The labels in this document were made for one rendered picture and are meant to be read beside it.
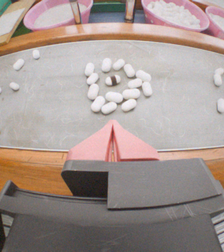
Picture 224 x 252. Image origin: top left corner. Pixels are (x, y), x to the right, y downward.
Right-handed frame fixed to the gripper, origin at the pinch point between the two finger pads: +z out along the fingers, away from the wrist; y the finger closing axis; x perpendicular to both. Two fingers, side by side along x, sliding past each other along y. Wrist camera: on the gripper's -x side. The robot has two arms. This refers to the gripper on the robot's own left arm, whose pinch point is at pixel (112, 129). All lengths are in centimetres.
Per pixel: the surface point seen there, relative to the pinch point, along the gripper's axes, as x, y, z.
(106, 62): -4.3, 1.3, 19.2
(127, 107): 3.3, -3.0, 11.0
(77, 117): 5.5, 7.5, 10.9
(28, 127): 6.9, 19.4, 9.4
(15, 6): -31, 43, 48
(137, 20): -19, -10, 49
